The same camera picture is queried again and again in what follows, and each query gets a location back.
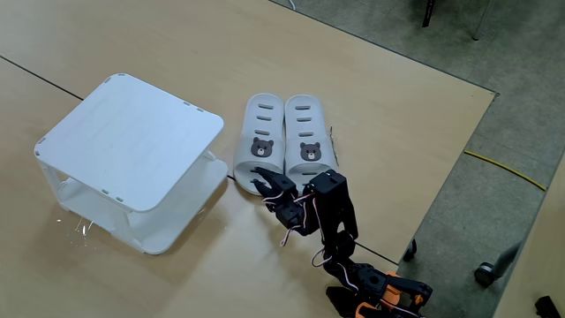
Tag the white bear slipper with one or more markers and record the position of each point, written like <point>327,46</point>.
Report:
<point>274,126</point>
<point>318,128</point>

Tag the white plastic shelf box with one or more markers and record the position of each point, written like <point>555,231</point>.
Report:
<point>132,141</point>

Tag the black table caster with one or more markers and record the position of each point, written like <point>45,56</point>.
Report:
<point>409,252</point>

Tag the office chair caster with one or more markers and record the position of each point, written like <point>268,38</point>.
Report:
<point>485,274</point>

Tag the black chair leg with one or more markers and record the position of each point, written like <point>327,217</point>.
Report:
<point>428,13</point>

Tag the metal chair leg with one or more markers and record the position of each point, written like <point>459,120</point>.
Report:
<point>480,20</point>

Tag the black floor object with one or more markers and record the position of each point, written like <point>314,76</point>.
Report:
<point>547,307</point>

